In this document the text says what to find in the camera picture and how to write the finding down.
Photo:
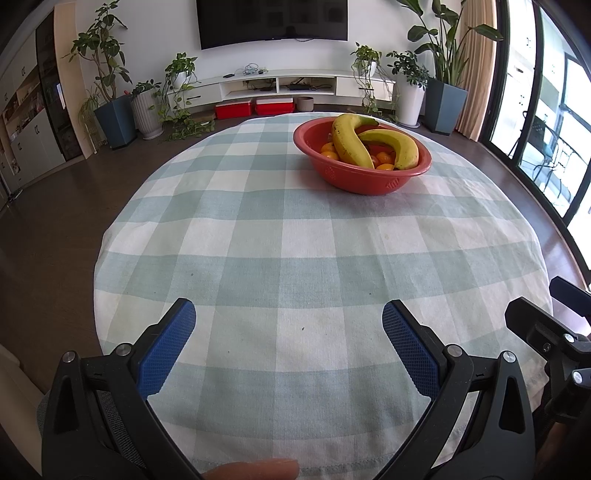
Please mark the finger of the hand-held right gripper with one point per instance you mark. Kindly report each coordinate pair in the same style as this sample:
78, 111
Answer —
531, 323
570, 290

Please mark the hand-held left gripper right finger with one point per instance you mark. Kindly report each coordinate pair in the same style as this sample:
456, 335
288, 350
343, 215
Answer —
411, 350

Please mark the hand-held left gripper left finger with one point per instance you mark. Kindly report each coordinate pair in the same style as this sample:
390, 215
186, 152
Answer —
166, 350

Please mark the red plastic basin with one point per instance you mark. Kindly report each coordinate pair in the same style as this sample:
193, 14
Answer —
360, 180

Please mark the red tomato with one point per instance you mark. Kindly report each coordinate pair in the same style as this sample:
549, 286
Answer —
373, 160

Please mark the yellow banana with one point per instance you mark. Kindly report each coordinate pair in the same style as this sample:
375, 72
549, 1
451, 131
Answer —
348, 138
397, 145

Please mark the person's left hand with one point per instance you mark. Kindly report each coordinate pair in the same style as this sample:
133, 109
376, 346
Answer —
258, 468

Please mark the outdoor metal chair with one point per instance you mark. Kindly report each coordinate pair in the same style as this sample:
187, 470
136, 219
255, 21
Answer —
549, 147

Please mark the beige cushion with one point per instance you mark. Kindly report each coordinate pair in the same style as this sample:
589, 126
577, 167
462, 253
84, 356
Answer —
16, 383

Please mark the green white checked tablecloth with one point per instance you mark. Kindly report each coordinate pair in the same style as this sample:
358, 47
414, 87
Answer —
277, 230

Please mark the black-framed glass door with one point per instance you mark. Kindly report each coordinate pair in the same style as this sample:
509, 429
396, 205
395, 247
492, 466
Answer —
503, 92

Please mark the broad-leaf plant in grey-blue pot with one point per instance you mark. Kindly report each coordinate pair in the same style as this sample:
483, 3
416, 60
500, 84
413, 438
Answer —
445, 106

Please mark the small-leaf tree in blue pot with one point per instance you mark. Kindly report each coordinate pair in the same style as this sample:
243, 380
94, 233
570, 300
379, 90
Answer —
115, 124

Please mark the plant in white ribbed pot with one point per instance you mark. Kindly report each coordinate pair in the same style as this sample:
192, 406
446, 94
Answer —
147, 115

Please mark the beige curtain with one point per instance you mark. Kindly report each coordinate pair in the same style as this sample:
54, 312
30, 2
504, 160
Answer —
480, 69

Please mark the plant in white round pot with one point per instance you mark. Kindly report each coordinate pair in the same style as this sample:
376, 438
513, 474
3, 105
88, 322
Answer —
411, 104

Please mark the small grey pot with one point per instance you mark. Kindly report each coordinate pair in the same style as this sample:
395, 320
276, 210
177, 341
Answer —
304, 104

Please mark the white television cabinet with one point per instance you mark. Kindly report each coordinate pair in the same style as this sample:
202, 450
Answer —
364, 85

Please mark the black media device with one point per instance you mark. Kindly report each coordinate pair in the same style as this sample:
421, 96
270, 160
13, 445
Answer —
298, 86

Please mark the wall cabinet with dark panel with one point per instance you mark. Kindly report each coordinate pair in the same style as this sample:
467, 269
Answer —
51, 106

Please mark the black wall television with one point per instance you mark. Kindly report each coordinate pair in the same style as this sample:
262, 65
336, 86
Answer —
272, 23

